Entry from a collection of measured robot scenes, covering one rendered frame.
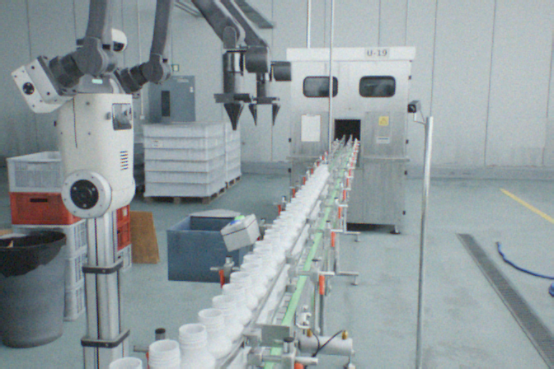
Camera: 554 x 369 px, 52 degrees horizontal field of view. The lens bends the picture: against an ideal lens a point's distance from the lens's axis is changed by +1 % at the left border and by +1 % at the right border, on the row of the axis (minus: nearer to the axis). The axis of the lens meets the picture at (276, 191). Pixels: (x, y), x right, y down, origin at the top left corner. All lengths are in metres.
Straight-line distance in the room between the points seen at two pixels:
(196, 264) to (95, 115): 0.86
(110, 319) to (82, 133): 0.62
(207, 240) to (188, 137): 6.07
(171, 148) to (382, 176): 3.39
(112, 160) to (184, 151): 6.59
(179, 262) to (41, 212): 1.82
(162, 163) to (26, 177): 4.65
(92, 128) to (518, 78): 10.99
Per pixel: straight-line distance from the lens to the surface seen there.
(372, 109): 6.39
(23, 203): 4.08
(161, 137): 8.46
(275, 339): 0.99
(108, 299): 1.95
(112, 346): 1.99
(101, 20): 1.63
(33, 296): 3.70
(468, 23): 12.16
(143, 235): 5.27
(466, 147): 12.10
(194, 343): 0.77
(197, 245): 2.34
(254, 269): 1.04
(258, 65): 1.50
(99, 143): 1.79
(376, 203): 6.49
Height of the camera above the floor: 1.46
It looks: 9 degrees down
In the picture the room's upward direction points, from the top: straight up
